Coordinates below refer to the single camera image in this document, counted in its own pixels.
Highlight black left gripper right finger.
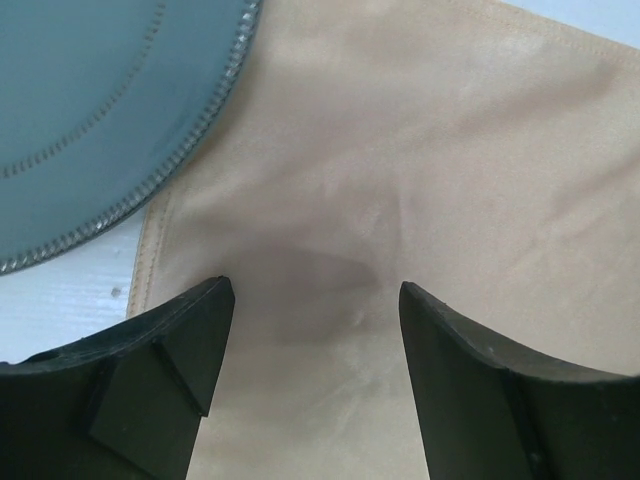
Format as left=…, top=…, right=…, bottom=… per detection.
left=399, top=282, right=639, bottom=480

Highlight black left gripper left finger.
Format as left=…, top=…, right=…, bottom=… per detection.
left=1, top=277, right=235, bottom=479

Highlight peach satin cloth napkin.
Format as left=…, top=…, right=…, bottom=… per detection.
left=129, top=1, right=639, bottom=479

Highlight teal round plate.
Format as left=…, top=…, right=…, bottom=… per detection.
left=1, top=1, right=262, bottom=275

